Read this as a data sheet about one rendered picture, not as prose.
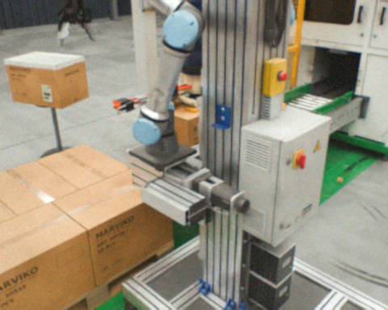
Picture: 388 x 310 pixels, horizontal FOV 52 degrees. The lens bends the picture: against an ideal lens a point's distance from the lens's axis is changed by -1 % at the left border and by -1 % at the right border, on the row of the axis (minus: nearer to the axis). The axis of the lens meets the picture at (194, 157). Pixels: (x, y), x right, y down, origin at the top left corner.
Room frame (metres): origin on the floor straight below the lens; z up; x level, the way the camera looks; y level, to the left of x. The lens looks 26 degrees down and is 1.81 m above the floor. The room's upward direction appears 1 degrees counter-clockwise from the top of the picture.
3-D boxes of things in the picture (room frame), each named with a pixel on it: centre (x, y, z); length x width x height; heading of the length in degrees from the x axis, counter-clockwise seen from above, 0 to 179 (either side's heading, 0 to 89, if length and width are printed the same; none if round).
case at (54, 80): (3.77, 1.39, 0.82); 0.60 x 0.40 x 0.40; 66
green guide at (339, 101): (3.26, -1.03, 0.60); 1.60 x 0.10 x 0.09; 135
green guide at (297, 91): (3.64, -0.65, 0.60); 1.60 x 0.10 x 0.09; 135
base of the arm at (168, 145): (1.67, 0.15, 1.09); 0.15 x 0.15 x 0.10
